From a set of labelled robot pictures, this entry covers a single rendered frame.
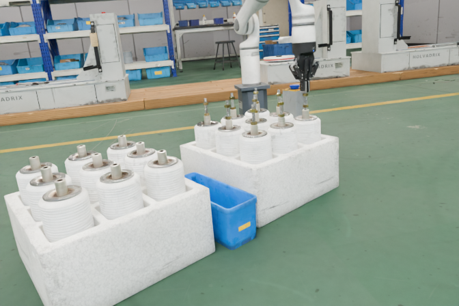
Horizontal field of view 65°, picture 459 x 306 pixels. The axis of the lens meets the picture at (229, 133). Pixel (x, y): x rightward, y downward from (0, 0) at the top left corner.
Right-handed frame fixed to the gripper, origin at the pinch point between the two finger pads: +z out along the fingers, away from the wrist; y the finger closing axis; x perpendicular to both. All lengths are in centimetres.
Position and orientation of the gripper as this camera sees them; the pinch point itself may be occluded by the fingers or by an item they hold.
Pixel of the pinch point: (304, 86)
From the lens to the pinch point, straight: 122.7
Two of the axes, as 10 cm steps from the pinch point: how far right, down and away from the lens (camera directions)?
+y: 7.7, -2.2, 5.9
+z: 0.8, 9.6, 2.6
